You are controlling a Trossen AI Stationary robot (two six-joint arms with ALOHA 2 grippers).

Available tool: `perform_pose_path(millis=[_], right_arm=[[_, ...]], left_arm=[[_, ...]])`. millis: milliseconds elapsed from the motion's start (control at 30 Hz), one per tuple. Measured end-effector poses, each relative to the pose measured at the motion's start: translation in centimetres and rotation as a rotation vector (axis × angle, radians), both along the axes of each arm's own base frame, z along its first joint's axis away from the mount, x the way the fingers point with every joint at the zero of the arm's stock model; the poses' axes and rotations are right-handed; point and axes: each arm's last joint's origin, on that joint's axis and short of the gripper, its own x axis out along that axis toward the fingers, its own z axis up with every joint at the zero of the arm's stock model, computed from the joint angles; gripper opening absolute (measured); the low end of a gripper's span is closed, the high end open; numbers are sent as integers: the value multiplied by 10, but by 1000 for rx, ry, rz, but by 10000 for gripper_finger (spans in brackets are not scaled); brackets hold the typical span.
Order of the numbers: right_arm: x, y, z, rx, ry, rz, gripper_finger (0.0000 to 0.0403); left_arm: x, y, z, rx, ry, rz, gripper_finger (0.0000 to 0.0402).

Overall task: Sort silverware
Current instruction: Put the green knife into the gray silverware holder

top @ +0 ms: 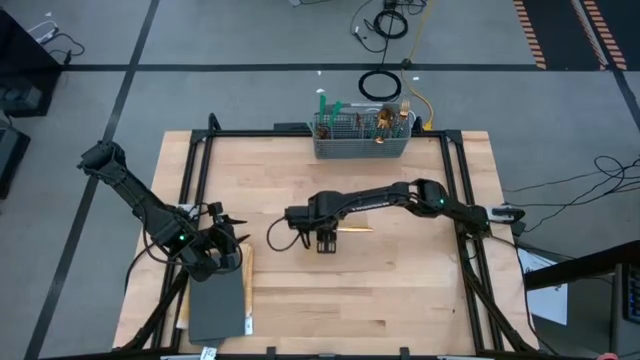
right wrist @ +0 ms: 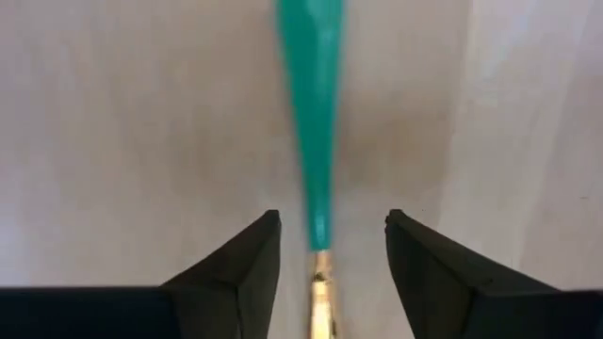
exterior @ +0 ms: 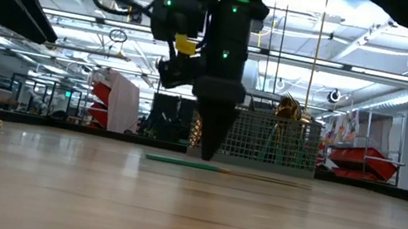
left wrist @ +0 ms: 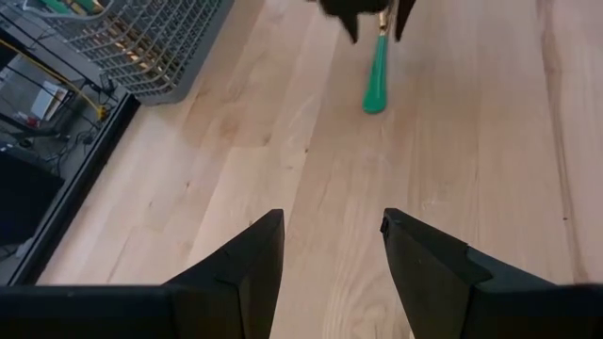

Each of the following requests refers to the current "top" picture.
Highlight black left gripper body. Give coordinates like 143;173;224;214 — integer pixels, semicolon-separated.
182;224;236;281

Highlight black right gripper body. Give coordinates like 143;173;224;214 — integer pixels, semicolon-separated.
285;192;347;232

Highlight grey plastic silverware basket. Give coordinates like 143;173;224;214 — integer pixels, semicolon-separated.
311;102;413;160

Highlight black equipment box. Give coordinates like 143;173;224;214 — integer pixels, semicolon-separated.
0;124;31;200

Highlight white paper sheet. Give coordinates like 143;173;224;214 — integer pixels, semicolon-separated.
516;247;570;327

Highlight black desk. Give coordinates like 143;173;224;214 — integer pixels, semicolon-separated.
522;239;640;292

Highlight black cabinet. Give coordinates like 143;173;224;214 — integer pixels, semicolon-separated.
0;9;64;119

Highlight black looped gripper cable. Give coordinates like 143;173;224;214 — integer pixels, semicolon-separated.
265;216;304;253

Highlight black aluminium table frame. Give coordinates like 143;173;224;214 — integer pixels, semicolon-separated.
112;112;539;357

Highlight large black cable coil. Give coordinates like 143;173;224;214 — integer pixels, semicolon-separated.
357;69;403;104

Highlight yellow floor cable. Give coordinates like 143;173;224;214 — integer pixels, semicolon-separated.
398;0;435;132

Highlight small black cable coil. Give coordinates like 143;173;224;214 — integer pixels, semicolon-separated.
372;8;410;40

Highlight black floor cables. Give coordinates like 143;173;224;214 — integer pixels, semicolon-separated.
502;154;640;234

